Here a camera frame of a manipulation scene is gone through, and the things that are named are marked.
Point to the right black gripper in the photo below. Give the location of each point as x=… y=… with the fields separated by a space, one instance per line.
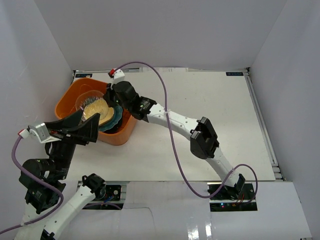
x=109 y=96

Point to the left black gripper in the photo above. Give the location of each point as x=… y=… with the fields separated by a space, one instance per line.
x=66 y=135

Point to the yellow panda square dish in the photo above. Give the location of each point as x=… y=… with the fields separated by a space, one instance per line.
x=101 y=107

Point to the teal scalloped round plate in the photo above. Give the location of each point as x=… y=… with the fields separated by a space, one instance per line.
x=112 y=126

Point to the clear glass plate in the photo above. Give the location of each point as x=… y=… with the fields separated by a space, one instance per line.
x=87 y=98

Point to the yellow and black square plate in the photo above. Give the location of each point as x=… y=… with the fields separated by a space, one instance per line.
x=122 y=128

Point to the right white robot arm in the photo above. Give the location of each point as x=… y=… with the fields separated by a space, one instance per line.
x=203 y=138

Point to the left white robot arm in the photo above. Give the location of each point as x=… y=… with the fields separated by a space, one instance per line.
x=46 y=214

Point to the orange plastic bin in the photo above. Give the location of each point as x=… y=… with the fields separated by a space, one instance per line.
x=66 y=106

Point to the white paper sheets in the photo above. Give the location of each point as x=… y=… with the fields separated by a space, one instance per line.
x=145 y=69

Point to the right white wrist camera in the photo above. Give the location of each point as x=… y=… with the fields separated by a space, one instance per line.
x=116 y=76

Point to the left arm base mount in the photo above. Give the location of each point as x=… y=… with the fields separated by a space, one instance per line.
x=112 y=198

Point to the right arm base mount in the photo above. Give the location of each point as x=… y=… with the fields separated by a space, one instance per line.
x=225 y=203

